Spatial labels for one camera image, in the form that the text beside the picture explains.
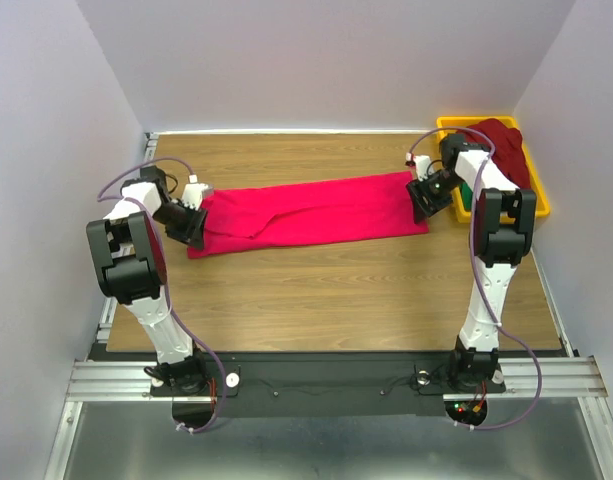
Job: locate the pink t shirt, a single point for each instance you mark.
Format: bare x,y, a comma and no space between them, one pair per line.
334,211

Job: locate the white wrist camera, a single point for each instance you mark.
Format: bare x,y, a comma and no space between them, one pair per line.
420,163
195,192

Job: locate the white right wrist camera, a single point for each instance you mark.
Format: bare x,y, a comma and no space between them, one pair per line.
420,163

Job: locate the green t shirt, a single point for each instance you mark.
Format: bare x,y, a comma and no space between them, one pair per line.
466,196

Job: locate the aluminium front rail frame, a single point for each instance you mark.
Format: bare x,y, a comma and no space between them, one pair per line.
125,381

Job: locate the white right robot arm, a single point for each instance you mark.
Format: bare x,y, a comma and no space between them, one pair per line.
500,236

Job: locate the aluminium right side rail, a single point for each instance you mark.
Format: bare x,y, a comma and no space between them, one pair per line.
567,346

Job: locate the dark red t shirt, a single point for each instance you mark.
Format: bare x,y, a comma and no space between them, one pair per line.
509,156

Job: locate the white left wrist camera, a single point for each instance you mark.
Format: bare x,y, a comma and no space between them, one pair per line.
195,192

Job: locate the yellow plastic bin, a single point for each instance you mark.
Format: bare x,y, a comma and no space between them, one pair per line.
543,207

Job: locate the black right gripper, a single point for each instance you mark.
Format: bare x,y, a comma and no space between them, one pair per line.
417,189

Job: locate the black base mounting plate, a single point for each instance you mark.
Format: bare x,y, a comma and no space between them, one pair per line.
319,385

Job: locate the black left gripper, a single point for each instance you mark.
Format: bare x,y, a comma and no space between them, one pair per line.
192,233

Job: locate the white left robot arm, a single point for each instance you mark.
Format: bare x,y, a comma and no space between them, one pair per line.
130,267

